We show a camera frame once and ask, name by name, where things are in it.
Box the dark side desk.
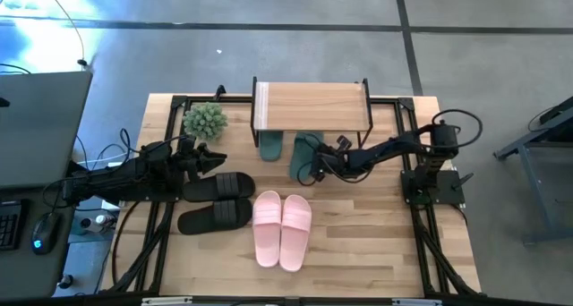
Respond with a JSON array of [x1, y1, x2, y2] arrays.
[[0, 183, 82, 299]]

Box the thin hanging cable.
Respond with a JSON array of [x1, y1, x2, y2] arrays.
[[40, 0, 89, 68]]

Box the pink rubber slide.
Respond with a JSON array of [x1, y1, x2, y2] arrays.
[[252, 190, 283, 268], [278, 194, 313, 273]]

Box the grey metal cart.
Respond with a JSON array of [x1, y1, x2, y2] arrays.
[[492, 95, 573, 245]]

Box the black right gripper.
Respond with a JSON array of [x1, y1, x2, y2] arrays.
[[310, 139, 355, 183]]

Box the black keyboard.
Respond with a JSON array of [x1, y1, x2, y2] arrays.
[[0, 198, 24, 252]]

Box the wooden shelf with black frame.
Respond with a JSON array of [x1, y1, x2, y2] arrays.
[[251, 76, 374, 149]]

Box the green rubber slide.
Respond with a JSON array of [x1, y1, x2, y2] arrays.
[[288, 131, 325, 183], [259, 130, 285, 163]]

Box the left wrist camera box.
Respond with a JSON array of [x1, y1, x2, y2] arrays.
[[180, 135, 199, 155]]

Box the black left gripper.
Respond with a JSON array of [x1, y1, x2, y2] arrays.
[[177, 134, 228, 183]]

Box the small white bottle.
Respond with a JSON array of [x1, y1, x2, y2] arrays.
[[80, 213, 114, 234]]

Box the black computer mouse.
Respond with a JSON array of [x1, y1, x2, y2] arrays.
[[30, 211, 62, 256]]

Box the small green potted plant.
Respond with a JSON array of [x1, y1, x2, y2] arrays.
[[182, 101, 229, 142]]

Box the black aluminium table frame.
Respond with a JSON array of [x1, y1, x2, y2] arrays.
[[100, 93, 483, 298]]

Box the black rubber slide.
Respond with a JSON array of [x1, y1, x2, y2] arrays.
[[182, 171, 257, 204], [176, 198, 254, 236]]

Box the white power strip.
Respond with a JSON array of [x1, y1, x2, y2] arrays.
[[100, 198, 127, 212]]

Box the loose black cables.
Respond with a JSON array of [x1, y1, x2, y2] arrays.
[[73, 126, 138, 171]]

